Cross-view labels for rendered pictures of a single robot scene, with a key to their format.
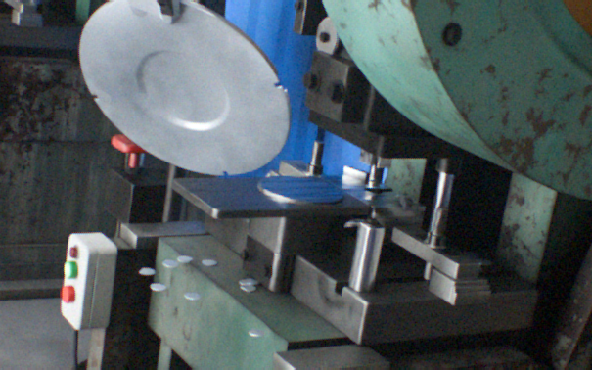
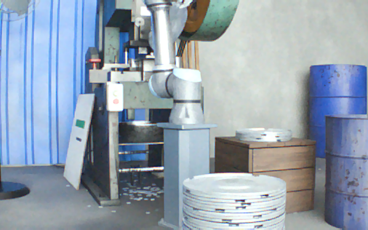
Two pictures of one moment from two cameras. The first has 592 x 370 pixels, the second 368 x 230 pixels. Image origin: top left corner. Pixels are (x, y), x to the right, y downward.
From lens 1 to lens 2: 2.61 m
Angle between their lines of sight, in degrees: 78
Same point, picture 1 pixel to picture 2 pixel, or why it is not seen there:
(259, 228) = (149, 68)
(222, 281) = not seen: hidden behind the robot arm
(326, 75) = (147, 29)
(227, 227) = (124, 76)
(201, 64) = (175, 19)
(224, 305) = not seen: hidden behind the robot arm
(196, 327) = (147, 97)
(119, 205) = (100, 78)
